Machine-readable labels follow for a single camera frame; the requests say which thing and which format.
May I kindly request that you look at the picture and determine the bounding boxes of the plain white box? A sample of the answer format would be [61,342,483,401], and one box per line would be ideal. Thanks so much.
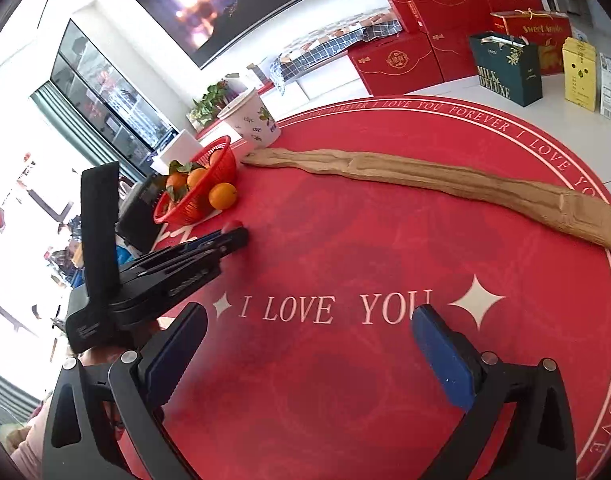
[150,129,206,171]

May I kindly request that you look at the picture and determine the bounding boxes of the green potted plant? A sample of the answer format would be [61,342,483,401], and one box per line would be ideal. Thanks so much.
[188,79,231,128]

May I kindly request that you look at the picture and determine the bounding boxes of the round red printed mat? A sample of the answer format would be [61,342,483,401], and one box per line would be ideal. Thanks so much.
[130,95,611,480]

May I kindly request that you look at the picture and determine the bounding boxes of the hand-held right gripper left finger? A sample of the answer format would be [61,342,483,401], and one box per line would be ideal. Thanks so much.
[40,301,209,480]

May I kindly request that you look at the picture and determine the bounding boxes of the red and gold fruit box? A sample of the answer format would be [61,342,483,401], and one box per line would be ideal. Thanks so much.
[489,10,572,77]

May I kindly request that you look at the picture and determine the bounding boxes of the black countertop device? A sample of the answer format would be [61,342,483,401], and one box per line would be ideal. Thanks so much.
[116,175,169,256]

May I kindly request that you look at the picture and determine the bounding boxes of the white leaf-print paper bucket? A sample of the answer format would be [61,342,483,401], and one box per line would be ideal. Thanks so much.
[217,87,282,150]

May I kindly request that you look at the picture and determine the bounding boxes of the patterned bench cushion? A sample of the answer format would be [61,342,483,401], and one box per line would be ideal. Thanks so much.
[280,7,401,56]

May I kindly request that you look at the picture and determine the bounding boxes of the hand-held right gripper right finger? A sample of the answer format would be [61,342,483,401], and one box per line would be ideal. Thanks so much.
[410,302,579,480]

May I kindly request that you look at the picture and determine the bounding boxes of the blue checkered cloth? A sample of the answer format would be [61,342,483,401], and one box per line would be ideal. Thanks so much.
[270,19,403,93]

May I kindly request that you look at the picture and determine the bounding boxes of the person's left hand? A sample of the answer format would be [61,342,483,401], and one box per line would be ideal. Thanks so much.
[78,322,161,367]

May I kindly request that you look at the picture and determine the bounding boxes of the red plastic basket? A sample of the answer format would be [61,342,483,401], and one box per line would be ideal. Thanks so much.
[153,135,238,226]

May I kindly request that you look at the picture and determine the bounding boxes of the wooden foot-shaped back scratcher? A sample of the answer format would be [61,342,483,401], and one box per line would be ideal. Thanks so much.
[240,147,611,254]

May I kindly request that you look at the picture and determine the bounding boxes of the dark green gift bag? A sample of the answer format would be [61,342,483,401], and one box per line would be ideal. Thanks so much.
[469,32,543,107]

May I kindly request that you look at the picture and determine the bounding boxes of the yellow printed carton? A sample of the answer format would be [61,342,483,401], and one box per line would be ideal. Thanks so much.
[562,36,599,112]

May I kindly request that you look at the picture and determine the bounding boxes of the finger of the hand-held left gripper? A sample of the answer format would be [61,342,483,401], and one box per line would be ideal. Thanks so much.
[150,231,227,260]
[136,226,250,273]

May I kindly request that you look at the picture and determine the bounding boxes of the glass door cabinet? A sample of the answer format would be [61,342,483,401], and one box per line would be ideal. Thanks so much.
[30,19,179,181]

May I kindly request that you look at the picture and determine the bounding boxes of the wall screen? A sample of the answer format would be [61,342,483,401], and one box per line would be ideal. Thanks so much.
[130,0,411,69]

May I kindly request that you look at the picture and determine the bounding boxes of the person's left forearm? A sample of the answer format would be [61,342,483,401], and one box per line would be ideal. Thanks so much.
[8,397,49,480]

